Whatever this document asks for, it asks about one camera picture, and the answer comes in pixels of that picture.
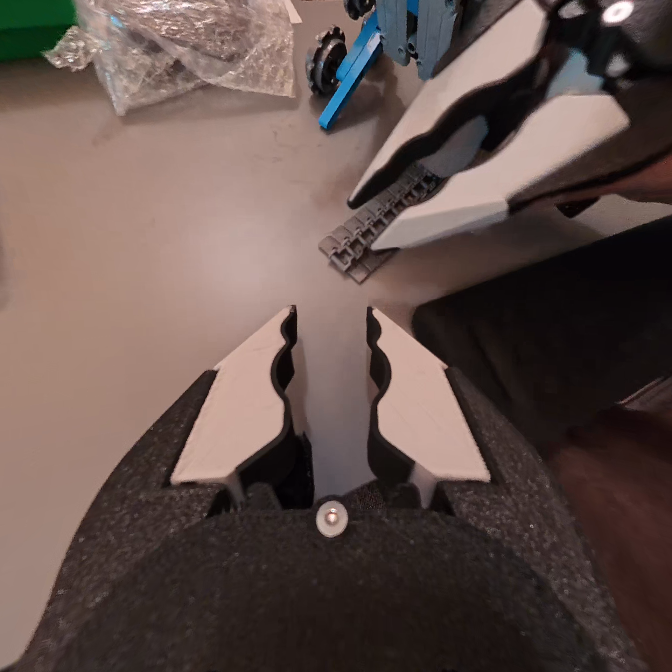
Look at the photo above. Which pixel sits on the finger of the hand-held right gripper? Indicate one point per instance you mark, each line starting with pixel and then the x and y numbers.
pixel 525 168
pixel 462 84

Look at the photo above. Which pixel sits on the person's right hand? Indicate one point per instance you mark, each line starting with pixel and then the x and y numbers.
pixel 653 178

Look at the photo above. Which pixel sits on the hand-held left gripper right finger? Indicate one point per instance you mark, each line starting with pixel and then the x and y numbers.
pixel 425 414

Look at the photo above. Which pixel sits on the green plastic bin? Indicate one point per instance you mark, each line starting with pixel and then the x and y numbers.
pixel 31 31

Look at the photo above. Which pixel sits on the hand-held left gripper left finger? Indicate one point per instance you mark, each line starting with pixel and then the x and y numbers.
pixel 241 414

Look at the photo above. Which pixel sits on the grey desk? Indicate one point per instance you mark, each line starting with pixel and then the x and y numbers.
pixel 157 236

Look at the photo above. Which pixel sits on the black perforated pad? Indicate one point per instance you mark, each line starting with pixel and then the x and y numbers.
pixel 551 325

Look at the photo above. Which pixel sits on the blue toy robot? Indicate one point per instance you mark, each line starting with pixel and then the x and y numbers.
pixel 399 31

